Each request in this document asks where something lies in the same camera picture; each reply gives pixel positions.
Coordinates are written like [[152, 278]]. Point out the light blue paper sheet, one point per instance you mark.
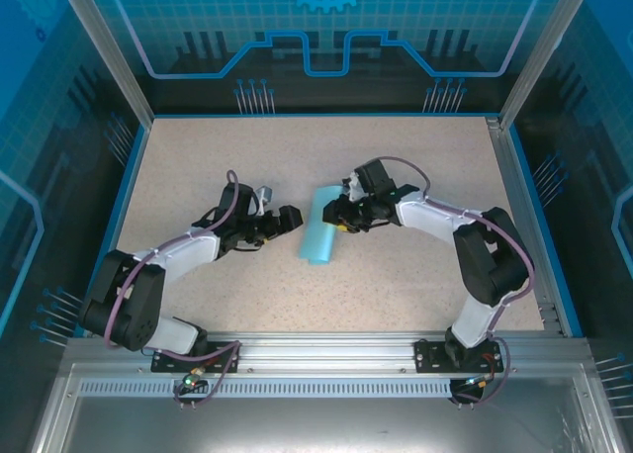
[[316, 245]]

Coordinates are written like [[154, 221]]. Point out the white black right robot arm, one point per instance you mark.
[[430, 215]]

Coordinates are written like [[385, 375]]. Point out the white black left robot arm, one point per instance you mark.
[[193, 250]]

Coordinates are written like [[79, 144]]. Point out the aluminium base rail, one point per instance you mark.
[[326, 354]]

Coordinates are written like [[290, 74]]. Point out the aluminium side rail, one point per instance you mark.
[[521, 210]]

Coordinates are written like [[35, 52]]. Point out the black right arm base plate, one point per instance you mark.
[[425, 359]]

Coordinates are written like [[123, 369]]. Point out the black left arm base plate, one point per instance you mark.
[[160, 365]]

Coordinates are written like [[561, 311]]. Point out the aluminium frame post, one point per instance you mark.
[[114, 52], [539, 52]]

